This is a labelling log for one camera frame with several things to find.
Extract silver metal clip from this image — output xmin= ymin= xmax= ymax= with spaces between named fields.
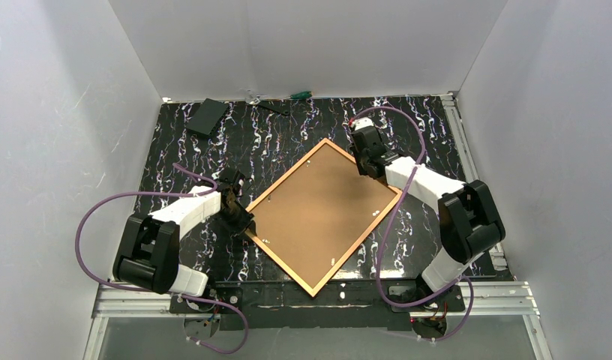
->
xmin=244 ymin=89 xmax=261 ymax=106

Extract aluminium rail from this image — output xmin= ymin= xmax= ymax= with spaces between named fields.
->
xmin=94 ymin=280 xmax=540 ymax=317
xmin=439 ymin=92 xmax=509 ymax=272

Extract black flat tool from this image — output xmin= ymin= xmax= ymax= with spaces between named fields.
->
xmin=257 ymin=102 xmax=290 ymax=116

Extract black rectangular box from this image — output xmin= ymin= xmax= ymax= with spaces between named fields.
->
xmin=186 ymin=98 xmax=230 ymax=139

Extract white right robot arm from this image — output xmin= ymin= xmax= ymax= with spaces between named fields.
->
xmin=350 ymin=118 xmax=506 ymax=297

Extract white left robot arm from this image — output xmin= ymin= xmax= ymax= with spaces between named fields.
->
xmin=112 ymin=168 xmax=255 ymax=297

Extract aluminium rail front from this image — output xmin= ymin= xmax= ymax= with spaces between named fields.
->
xmin=94 ymin=280 xmax=540 ymax=317

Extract orange wooden picture frame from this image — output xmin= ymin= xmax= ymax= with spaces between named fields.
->
xmin=245 ymin=139 xmax=401 ymax=297

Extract aluminium rail right side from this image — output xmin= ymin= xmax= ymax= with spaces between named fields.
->
xmin=439 ymin=92 xmax=509 ymax=272

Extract green handled screwdriver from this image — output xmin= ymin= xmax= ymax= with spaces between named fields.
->
xmin=289 ymin=91 xmax=313 ymax=100

